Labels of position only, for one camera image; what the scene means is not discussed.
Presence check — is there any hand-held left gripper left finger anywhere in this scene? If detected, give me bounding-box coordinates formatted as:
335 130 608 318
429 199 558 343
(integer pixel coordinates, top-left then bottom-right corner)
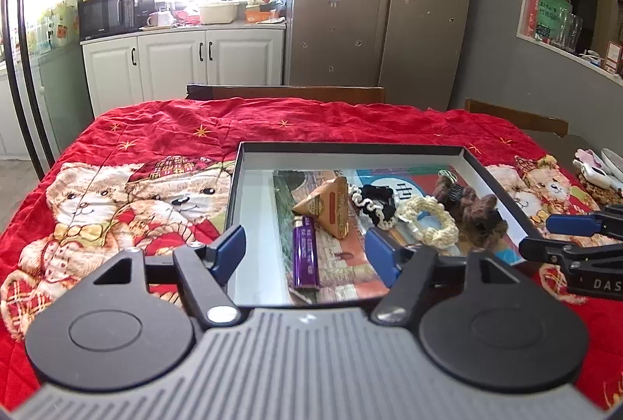
92 225 246 329

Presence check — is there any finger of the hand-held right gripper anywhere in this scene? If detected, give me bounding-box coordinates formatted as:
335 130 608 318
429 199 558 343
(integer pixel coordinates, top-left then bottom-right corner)
545 205 623 236
518 236 623 277

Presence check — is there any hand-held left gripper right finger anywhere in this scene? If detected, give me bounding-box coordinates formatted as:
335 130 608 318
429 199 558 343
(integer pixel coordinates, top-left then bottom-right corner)
365 229 531 328

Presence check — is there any black shallow cardboard box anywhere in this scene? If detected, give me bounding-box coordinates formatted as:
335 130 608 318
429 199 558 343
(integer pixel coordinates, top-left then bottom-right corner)
225 141 545 309

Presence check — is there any black white-trimmed scrunchie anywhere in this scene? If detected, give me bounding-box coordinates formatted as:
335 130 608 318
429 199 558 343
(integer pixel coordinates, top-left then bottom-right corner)
348 184 397 231

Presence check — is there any cream knitted scrunchie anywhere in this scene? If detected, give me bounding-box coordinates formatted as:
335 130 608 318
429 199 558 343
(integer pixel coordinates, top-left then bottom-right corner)
396 196 461 250

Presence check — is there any brown triangular snack packet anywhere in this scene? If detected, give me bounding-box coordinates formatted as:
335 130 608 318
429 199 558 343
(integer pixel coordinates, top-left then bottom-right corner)
292 176 352 240

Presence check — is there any purple lighter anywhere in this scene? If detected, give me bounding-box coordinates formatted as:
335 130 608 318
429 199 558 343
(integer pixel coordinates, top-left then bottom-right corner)
292 215 320 289

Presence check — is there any brown fuzzy hair claw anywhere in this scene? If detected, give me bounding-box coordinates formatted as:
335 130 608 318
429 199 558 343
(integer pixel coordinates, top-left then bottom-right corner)
433 174 475 219
458 193 509 248

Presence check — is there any woven brown coaster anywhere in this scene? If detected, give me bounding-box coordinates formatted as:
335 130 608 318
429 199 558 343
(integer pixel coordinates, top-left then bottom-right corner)
577 176 623 206

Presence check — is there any white pink small object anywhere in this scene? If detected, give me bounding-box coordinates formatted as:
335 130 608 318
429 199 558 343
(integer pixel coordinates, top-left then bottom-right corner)
573 148 623 187

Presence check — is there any white plate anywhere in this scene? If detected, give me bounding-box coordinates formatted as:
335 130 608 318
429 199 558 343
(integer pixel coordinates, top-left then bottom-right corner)
601 148 623 180

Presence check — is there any red bear printed blanket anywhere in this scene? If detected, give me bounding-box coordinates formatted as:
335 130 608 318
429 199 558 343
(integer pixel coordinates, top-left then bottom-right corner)
0 99 623 411

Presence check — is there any dark wooden chair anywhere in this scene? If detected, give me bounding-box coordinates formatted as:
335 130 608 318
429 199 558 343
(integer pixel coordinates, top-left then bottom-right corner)
186 84 387 104

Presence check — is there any clear drinking glasses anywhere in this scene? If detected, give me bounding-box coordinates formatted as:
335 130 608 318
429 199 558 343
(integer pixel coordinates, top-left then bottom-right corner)
552 8 585 53

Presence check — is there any white kitchen cabinet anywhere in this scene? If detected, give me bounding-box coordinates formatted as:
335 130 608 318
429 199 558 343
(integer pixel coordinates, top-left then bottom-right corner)
81 23 286 118

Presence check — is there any green card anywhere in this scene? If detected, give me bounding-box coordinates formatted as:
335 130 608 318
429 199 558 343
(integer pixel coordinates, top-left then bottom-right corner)
535 0 572 40

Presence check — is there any red card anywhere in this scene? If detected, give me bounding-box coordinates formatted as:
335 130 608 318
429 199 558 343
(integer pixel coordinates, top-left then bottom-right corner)
526 0 560 38

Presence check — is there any white plastic basin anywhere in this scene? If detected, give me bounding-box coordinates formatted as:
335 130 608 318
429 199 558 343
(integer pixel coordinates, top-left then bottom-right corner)
199 2 239 25

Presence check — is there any beige double-door refrigerator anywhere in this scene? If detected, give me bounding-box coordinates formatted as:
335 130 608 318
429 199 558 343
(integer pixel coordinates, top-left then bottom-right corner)
287 0 478 111

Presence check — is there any black microwave oven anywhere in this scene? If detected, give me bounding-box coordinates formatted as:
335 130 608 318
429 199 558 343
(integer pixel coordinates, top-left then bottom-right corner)
79 0 137 40

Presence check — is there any black framed glass door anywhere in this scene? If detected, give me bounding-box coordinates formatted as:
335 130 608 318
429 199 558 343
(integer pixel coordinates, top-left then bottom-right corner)
0 0 98 180

